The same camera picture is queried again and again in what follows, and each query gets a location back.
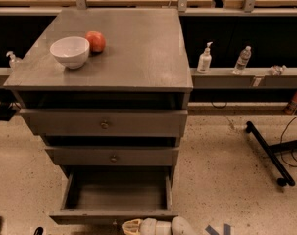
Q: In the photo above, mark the white pump lotion bottle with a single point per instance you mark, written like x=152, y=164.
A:
x=205, y=59

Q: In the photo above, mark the small black object bottom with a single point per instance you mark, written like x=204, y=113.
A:
x=38, y=231

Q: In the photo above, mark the crumpled clear plastic wrapper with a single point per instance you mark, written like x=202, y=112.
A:
x=277, y=70

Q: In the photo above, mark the clear plastic water bottle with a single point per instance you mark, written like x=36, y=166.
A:
x=242, y=60

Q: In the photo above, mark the red apple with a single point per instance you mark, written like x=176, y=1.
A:
x=96, y=40

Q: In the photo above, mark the black metal stand leg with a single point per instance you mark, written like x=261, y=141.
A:
x=271, y=151

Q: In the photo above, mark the grey middle drawer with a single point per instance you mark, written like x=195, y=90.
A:
x=113, y=156

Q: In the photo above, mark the white ceramic bowl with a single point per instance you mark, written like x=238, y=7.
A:
x=71, y=52

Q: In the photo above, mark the grey top drawer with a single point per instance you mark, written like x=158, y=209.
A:
x=114, y=123

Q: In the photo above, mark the orange can on floor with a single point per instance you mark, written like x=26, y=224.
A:
x=291, y=107

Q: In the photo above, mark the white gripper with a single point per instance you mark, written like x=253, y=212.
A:
x=147, y=227

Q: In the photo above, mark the grey bottom drawer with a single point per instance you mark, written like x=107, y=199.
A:
x=114, y=196

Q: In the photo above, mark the grey wooden drawer cabinet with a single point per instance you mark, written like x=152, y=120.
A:
x=144, y=67

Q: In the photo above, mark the grey drawer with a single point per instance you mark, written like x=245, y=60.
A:
x=113, y=156
x=114, y=123
x=114, y=196

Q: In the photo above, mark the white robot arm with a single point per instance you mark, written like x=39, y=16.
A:
x=180, y=226

